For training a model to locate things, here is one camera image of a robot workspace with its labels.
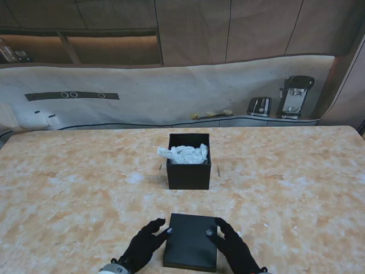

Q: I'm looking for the white printed plastic bag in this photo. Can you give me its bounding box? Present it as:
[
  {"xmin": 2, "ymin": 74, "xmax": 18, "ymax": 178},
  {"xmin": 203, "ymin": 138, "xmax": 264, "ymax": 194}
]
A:
[{"xmin": 157, "ymin": 143, "xmax": 209, "ymax": 166}]

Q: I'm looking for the white protective cover sheet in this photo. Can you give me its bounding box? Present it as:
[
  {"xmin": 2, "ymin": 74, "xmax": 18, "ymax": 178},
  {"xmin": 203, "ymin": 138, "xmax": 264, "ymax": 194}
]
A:
[{"xmin": 0, "ymin": 54, "xmax": 337, "ymax": 132}]

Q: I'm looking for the black silver espresso machine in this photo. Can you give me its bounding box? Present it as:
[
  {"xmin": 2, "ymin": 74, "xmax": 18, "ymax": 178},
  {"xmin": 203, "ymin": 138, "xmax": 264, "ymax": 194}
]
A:
[{"xmin": 275, "ymin": 75, "xmax": 316, "ymax": 120}]

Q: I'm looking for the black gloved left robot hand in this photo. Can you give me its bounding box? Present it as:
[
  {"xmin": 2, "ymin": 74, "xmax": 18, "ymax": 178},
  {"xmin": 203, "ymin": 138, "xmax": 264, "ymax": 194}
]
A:
[{"xmin": 112, "ymin": 217, "xmax": 175, "ymax": 274}]

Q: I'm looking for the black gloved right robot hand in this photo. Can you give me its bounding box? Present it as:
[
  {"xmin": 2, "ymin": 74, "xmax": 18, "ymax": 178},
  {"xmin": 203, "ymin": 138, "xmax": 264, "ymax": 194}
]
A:
[{"xmin": 205, "ymin": 216, "xmax": 267, "ymax": 274}]

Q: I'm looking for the small black shelf device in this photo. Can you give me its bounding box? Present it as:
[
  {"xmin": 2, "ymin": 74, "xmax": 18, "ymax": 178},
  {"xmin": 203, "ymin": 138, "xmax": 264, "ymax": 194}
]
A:
[{"xmin": 14, "ymin": 50, "xmax": 33, "ymax": 62}]

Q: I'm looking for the black box lid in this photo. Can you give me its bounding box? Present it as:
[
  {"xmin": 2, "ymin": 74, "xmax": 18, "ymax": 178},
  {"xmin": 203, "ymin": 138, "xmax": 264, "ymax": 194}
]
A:
[{"xmin": 163, "ymin": 213, "xmax": 218, "ymax": 273}]

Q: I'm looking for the open black gift box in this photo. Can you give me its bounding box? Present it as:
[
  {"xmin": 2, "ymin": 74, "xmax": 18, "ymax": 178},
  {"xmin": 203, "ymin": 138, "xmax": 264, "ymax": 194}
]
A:
[{"xmin": 167, "ymin": 132, "xmax": 212, "ymax": 190}]

